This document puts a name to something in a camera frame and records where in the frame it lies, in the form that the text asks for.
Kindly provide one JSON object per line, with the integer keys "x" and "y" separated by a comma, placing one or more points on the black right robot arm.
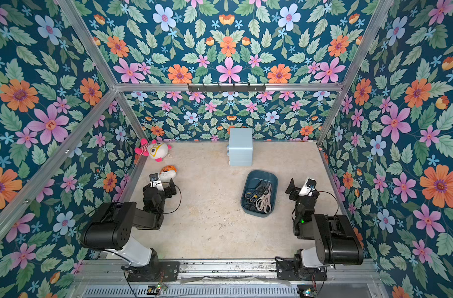
{"x": 335, "y": 241}

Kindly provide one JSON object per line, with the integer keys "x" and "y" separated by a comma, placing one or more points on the black hook rail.
{"x": 219, "y": 88}

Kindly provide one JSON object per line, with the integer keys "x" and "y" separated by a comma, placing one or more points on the teal plastic storage box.
{"x": 265, "y": 205}

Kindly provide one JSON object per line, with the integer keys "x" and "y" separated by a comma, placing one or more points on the pink white plush toy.
{"x": 156, "y": 150}

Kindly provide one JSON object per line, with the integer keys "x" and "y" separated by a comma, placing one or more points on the orange white tiger plush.
{"x": 168, "y": 173}

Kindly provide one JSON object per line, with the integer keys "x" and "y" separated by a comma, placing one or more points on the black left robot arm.
{"x": 110, "y": 227}

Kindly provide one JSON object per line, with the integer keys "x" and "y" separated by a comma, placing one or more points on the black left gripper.
{"x": 172, "y": 190}

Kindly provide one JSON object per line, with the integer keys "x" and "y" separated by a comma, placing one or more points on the white slotted cable duct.
{"x": 194, "y": 291}

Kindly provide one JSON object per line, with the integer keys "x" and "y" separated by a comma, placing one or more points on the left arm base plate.
{"x": 165, "y": 271}

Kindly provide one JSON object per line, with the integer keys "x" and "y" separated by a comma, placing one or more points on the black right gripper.
{"x": 299, "y": 192}

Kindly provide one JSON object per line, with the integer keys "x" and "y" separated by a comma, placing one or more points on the blue grey handled scissors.
{"x": 253, "y": 194}

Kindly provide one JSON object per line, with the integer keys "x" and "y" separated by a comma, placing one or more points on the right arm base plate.
{"x": 293, "y": 270}

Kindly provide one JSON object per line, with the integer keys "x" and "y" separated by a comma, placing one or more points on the light blue square box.
{"x": 240, "y": 148}

